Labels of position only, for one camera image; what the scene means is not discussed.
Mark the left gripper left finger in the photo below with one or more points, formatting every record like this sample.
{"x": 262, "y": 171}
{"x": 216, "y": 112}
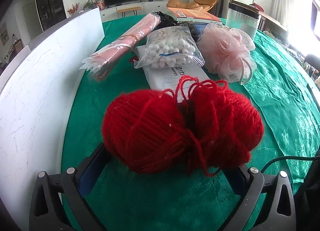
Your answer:
{"x": 46, "y": 208}

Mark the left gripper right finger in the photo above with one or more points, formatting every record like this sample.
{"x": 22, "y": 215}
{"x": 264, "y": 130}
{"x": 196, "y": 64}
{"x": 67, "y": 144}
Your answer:
{"x": 278, "y": 209}

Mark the red yarn ball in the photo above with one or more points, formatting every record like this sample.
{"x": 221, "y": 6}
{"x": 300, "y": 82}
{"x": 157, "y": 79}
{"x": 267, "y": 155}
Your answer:
{"x": 198, "y": 125}

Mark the pink mesh bath pouf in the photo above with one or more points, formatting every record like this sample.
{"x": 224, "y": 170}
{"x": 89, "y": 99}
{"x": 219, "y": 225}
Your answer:
{"x": 227, "y": 53}

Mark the white wet wipes pack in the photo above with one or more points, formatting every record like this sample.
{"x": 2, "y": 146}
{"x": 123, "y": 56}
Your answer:
{"x": 168, "y": 78}

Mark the pink face mask pack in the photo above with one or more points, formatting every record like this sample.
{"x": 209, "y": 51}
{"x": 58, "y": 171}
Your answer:
{"x": 101, "y": 62}

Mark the bag of cotton swabs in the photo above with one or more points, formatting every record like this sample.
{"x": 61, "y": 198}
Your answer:
{"x": 168, "y": 47}

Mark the blue yellow trash bag roll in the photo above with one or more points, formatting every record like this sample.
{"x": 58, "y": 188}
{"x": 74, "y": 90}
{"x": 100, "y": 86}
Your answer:
{"x": 196, "y": 29}

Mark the green satin tablecloth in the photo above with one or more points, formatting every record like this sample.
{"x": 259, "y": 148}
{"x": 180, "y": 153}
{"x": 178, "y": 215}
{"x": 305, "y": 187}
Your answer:
{"x": 177, "y": 199}

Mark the white cardboard storage box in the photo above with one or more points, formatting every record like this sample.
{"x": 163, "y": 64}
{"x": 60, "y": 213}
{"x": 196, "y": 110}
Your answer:
{"x": 37, "y": 92}

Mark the clear jar black lid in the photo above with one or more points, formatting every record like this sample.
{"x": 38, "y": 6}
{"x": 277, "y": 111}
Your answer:
{"x": 243, "y": 17}

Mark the orange book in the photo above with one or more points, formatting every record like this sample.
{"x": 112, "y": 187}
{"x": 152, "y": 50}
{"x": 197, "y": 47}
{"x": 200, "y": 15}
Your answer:
{"x": 186, "y": 15}

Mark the orange lounge chair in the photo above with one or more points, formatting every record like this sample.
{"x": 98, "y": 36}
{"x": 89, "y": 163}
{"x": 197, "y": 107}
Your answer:
{"x": 199, "y": 5}

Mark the red flower vase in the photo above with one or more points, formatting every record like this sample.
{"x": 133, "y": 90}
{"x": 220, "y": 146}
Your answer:
{"x": 74, "y": 9}

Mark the white tv cabinet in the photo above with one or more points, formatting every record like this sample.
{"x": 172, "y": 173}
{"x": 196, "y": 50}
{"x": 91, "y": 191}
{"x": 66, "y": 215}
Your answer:
{"x": 109, "y": 14}

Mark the small wooden bench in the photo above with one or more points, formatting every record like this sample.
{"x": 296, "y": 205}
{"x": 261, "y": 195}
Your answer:
{"x": 124, "y": 11}

